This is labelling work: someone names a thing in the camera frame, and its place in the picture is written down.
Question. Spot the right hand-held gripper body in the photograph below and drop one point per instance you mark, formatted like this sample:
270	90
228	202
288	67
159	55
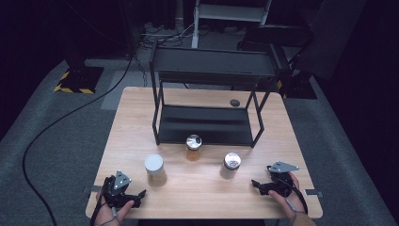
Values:
282	185

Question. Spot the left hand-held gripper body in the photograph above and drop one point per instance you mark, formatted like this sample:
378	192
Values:
117	193

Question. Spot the white-lid spice jar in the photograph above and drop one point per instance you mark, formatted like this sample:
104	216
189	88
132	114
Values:
154	166

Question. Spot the black two-tier metal rack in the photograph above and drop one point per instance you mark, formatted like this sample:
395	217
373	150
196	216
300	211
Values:
219	125

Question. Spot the steel-lid jar with orange contents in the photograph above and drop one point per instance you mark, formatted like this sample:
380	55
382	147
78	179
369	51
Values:
193	144

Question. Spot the person's right hand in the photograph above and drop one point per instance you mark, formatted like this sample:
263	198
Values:
290	204

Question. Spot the person's left hand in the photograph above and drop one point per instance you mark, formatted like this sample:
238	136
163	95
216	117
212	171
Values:
108	215

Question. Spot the grey tape piece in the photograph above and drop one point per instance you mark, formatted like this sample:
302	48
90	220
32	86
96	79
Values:
313	193
93	189

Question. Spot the dark round table grommet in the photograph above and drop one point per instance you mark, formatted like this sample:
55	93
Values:
235	103

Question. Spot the black stand base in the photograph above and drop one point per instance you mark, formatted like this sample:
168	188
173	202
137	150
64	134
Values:
299	88

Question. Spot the black base with yellow stripes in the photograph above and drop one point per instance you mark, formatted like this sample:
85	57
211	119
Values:
81	80

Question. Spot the grey panel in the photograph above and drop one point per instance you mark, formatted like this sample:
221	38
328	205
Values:
332	37

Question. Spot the white metal stand frame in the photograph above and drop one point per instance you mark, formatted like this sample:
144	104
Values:
230	12

